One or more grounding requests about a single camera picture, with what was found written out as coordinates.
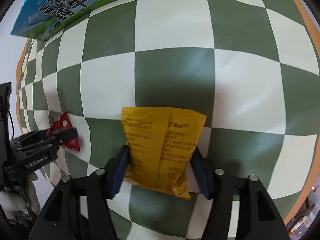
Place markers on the mustard yellow snack packet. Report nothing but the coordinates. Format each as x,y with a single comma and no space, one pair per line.
155,150

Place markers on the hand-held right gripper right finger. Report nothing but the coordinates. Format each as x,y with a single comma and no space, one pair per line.
201,175

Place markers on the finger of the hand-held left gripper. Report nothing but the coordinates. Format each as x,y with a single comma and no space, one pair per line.
32,135
68,135

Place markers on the blue printed cardboard box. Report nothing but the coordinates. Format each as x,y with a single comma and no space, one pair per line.
75,5

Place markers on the person's left hand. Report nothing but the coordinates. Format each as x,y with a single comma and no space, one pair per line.
15,202

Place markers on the green white checkered mat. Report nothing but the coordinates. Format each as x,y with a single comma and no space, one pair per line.
175,72

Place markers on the small red snack packet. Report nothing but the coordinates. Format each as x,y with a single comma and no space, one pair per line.
58,125

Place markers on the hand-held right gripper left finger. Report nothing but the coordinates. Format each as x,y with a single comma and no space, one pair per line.
120,172

